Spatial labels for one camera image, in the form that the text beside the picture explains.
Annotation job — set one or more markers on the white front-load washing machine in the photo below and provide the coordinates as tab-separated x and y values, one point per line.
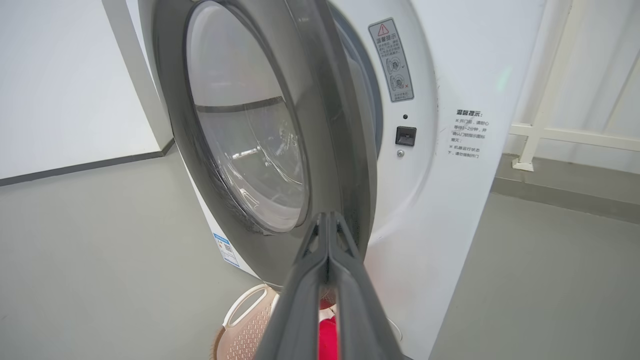
450	200

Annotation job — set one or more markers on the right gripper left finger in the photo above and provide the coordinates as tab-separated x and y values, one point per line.
295	320

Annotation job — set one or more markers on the blue energy label sticker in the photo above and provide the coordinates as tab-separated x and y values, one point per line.
227	250

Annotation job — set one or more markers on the cream laundry basket brown rim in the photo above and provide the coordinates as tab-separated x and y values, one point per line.
247	330

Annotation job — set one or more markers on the white metal railing frame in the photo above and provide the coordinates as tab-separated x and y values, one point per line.
545	100

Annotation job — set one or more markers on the red and white garment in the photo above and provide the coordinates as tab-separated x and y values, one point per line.
327	340

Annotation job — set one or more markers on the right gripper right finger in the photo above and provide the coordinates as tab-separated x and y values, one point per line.
360	320

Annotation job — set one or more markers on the round black glass washer door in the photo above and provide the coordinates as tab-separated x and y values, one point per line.
330	125

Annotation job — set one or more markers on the grey warning label sticker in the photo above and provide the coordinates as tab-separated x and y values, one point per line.
391	60

